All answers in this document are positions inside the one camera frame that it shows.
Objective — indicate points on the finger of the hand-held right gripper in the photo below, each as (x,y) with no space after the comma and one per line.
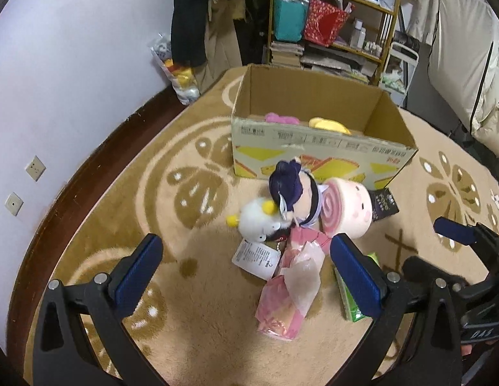
(422,267)
(454,231)

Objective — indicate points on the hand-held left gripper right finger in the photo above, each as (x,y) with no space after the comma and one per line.
(354,277)

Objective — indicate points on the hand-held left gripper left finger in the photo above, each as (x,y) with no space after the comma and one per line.
(139,273)

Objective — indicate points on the green tissue packet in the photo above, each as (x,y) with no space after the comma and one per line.
(350,307)

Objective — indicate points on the pink tissue packet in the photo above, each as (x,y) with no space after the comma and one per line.
(289,289)

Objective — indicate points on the pink roll cake plush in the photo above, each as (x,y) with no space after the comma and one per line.
(350,205)

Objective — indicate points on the white paper hang tag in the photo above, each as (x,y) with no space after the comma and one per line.
(253,258)

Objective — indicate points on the dark purple plush doll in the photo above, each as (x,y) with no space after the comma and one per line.
(291,185)

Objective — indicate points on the white plush with yellow balls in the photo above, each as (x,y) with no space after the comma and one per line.
(253,217)

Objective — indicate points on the printed cardboard box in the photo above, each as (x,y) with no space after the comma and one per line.
(314,140)

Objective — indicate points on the black paper card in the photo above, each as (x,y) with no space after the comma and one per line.
(384,205)

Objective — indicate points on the yellow plush toy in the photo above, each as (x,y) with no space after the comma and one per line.
(330,125)

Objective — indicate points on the white metal cart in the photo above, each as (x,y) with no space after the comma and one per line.
(406,68)

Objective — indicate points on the white garment bag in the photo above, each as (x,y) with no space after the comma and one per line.
(462,60)

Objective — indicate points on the pink plush toy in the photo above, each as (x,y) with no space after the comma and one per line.
(281,119)

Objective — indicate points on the clear plastic bag of toys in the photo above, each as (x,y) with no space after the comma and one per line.
(177,76)

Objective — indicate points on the pile of books and papers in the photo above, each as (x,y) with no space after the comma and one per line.
(338,64)

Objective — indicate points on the wooden shelf rack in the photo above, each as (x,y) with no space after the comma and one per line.
(390,28)

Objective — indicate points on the group of small bottles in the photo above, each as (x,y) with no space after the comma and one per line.
(364,38)

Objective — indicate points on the stack of books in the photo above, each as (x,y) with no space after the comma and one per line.
(285,53)

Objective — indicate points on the beige coat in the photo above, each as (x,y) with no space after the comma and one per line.
(219,48)

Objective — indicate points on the red patterned gift bag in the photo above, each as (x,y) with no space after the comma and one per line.
(324,22)

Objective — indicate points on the black coat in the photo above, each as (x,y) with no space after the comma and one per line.
(187,24)

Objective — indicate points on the teal bag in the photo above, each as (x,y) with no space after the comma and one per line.
(289,16)

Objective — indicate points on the black hanging garment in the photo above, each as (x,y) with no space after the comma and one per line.
(253,24)

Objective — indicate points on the white wall socket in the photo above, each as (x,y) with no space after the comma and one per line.
(14,204)
(35,168)

